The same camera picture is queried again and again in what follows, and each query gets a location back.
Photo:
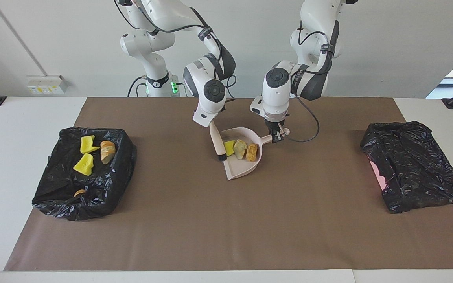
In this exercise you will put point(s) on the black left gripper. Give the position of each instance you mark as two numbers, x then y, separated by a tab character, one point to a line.
276	122

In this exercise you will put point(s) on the brown fried food piece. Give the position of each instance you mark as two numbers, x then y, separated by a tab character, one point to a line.
252	153

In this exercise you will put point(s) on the pale bread chunk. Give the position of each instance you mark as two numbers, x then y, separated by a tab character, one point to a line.
240	149

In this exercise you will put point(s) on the yellow wedge sponge piece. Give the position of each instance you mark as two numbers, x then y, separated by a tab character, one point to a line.
230	148

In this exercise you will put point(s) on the pale pink dustpan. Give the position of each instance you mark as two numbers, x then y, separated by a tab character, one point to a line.
238	169

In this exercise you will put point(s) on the beige hand brush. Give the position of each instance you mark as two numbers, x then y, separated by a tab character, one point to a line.
218	143

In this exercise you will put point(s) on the striped bread roll piece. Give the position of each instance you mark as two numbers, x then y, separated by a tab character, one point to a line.
107	151

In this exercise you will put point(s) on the yellow notched sponge piece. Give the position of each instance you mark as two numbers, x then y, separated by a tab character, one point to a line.
88	145

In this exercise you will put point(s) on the yellow oblong sponge piece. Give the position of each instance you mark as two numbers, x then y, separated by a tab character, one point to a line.
83	165

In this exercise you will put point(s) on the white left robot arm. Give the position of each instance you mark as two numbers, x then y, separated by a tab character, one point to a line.
275	90

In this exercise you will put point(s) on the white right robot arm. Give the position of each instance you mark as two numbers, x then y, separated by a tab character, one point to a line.
207	90

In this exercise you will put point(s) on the black bag lined pink bin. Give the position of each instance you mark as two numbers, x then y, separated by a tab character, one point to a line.
415	165

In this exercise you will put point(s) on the brown table mat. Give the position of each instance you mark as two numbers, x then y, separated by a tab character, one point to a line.
226	255

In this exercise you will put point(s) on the small orange bread scrap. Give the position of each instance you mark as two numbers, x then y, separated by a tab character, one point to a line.
79	192

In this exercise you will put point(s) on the white wall socket box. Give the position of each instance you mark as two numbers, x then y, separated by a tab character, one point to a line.
45	83

